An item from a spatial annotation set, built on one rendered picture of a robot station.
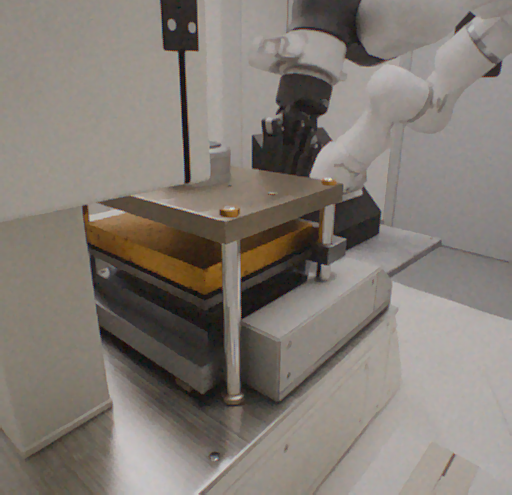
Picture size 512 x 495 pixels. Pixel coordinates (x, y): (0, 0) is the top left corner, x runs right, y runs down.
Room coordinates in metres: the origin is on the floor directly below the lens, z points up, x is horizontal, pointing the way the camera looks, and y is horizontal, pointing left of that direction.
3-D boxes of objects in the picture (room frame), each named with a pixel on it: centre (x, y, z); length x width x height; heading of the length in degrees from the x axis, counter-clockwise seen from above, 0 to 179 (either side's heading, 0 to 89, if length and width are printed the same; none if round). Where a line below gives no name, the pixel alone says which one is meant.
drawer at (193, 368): (0.49, 0.03, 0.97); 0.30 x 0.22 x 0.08; 139
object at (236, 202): (0.44, 0.10, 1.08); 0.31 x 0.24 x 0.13; 49
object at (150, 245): (0.46, 0.07, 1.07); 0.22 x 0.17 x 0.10; 49
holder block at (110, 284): (0.45, 0.06, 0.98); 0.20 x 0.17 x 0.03; 49
